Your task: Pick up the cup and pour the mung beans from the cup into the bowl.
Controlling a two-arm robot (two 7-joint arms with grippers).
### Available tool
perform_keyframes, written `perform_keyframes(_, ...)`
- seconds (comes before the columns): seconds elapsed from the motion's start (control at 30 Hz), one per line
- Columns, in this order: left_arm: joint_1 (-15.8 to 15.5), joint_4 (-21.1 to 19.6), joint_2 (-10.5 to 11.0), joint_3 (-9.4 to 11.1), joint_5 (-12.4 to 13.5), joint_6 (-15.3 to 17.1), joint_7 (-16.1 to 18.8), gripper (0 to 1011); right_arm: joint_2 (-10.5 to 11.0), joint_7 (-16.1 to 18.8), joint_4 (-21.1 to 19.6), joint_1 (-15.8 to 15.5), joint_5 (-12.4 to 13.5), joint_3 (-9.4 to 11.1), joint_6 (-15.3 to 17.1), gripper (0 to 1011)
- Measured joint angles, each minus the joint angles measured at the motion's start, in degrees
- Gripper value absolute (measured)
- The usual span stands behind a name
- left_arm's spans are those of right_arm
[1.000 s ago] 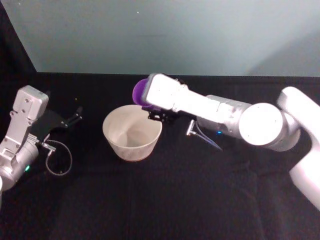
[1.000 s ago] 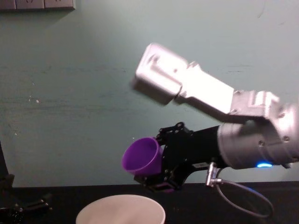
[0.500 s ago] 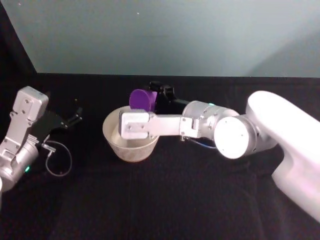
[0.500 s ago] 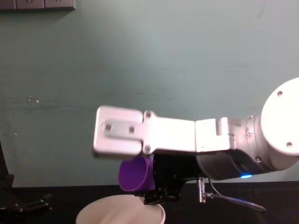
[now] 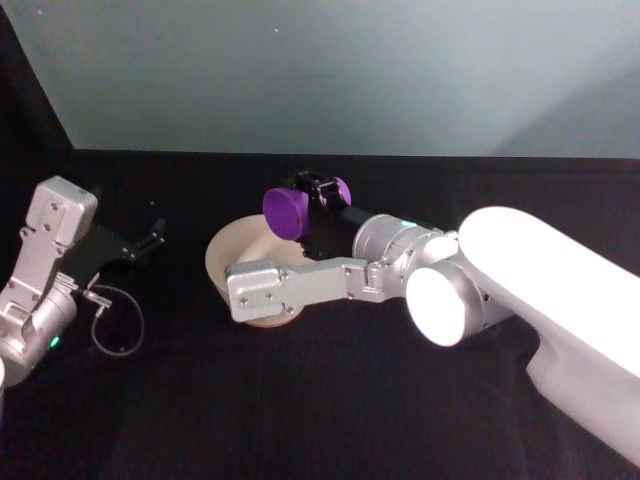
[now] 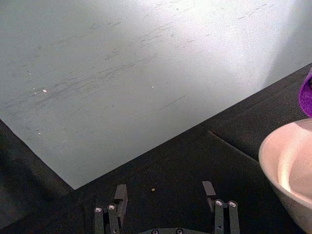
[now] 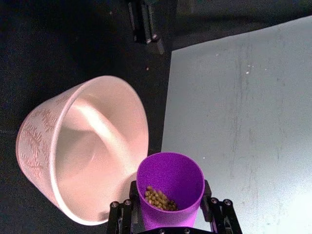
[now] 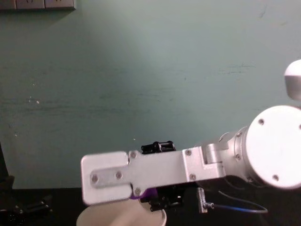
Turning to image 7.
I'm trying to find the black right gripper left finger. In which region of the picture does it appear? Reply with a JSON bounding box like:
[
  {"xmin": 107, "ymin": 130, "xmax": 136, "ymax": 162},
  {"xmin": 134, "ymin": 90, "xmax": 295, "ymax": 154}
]
[{"xmin": 106, "ymin": 180, "xmax": 142, "ymax": 234}]

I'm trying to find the pale grey flat board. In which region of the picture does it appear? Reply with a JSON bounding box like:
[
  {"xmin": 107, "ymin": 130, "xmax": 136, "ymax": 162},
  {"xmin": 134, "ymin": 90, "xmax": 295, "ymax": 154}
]
[{"xmin": 160, "ymin": 16, "xmax": 312, "ymax": 234}]

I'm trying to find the black table cloth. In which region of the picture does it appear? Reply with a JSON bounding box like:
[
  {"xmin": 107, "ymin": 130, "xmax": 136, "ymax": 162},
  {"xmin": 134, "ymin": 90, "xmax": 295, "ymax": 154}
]
[{"xmin": 0, "ymin": 0, "xmax": 312, "ymax": 234}]

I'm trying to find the pink patterned bowl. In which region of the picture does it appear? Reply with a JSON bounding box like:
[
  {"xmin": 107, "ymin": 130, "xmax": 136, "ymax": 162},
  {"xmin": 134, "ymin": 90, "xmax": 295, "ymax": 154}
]
[{"xmin": 15, "ymin": 75, "xmax": 150, "ymax": 226}]

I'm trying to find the purple plastic cup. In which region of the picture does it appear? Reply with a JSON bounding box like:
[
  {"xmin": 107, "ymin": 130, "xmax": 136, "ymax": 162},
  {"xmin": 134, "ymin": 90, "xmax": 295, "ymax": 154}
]
[{"xmin": 136, "ymin": 152, "xmax": 205, "ymax": 231}]

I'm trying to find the pile of tan beans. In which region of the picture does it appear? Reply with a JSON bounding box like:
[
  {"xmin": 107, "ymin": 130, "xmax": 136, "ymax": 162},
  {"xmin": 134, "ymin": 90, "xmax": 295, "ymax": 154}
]
[{"xmin": 144, "ymin": 185, "xmax": 179, "ymax": 212}]

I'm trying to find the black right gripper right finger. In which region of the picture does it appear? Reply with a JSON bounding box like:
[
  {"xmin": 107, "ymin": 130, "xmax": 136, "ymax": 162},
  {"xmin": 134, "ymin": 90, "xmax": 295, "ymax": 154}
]
[{"xmin": 199, "ymin": 179, "xmax": 243, "ymax": 234}]

